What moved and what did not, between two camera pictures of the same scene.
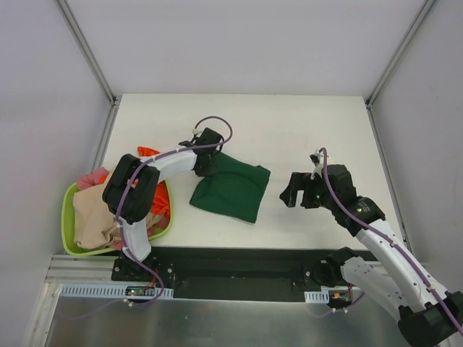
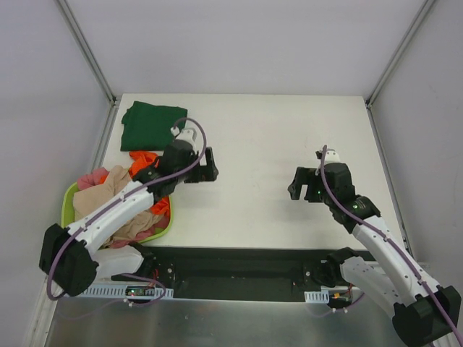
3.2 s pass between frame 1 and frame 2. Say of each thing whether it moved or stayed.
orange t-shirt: stayed
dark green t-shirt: moved
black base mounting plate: stayed
